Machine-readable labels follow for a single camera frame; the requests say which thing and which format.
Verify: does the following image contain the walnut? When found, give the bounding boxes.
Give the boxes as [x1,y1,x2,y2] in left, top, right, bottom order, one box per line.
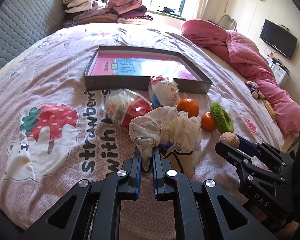
[219,132,239,148]

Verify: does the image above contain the green fuzzy ring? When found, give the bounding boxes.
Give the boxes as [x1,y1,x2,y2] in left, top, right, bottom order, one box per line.
[210,101,235,134]

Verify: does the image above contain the white drawstring cloth pouch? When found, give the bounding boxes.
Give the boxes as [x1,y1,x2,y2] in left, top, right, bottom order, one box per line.
[128,106,202,178]

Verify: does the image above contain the orange tangerine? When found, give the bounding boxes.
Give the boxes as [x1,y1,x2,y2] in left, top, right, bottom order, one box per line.
[200,111,217,132]
[177,98,199,118]

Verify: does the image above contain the red white snack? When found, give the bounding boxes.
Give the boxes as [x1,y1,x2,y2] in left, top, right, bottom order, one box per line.
[105,88,153,129]

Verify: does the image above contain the white blue snack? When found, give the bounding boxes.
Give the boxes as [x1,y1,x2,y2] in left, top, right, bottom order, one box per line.
[148,75,180,108]

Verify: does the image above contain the blue cookie snack packet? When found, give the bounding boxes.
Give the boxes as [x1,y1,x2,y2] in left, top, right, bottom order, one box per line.
[158,142,174,154]

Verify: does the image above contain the small doll toy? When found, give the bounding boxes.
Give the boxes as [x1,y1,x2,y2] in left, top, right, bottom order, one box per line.
[245,81,266,100]

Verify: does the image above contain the white bedside cabinet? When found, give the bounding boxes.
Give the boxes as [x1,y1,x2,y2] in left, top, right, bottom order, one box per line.
[267,55,290,87]

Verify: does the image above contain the pink strawberry print bedspread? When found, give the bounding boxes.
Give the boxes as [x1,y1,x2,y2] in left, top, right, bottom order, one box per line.
[0,23,286,230]

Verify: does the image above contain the dark shallow cardboard box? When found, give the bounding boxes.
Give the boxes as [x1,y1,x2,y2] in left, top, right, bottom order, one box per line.
[84,46,212,94]

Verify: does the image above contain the pink quilted blanket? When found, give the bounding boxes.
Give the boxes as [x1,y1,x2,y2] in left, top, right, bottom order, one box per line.
[181,20,300,137]

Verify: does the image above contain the black flat television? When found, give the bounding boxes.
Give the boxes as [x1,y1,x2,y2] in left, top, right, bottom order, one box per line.
[260,19,298,60]

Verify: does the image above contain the pink blue book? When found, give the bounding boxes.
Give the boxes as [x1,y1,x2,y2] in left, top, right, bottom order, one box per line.
[89,53,197,80]

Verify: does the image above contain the pile of folded clothes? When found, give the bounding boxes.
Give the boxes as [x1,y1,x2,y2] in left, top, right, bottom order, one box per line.
[63,0,153,26]

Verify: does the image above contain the grey quilted headboard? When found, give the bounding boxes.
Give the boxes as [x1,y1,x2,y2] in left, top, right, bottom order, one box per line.
[0,0,65,69]

